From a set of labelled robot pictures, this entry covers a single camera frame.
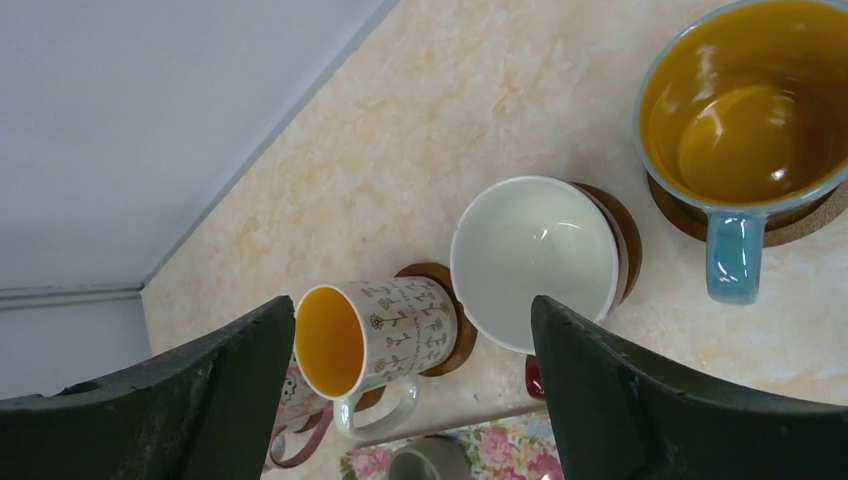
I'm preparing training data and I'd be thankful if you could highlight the small grey-green cup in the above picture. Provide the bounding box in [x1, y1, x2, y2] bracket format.
[385, 436, 472, 480]

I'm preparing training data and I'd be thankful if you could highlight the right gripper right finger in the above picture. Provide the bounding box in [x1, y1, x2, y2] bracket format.
[531, 295, 847, 479]

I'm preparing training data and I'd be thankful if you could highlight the brown coaster five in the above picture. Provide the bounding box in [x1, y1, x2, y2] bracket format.
[573, 182, 643, 307]

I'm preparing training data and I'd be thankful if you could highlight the white cup red handle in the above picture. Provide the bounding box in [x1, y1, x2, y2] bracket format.
[450, 176, 641, 400]

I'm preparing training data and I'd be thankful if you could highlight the blue mug yellow inside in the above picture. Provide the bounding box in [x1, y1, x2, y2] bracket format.
[633, 1, 847, 305]

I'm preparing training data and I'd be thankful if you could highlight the pink mug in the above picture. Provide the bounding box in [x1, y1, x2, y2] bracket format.
[263, 355, 333, 472]

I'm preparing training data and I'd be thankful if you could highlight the brown coaster six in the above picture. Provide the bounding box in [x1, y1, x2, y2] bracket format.
[645, 174, 847, 248]

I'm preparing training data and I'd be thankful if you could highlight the glass mug orange inside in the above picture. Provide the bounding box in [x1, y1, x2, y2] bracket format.
[294, 276, 459, 442]

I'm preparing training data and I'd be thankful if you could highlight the floral tray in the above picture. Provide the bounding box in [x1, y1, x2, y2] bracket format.
[340, 410, 565, 479]

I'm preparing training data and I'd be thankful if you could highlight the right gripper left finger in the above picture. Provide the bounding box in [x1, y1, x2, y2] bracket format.
[1, 296, 295, 479]

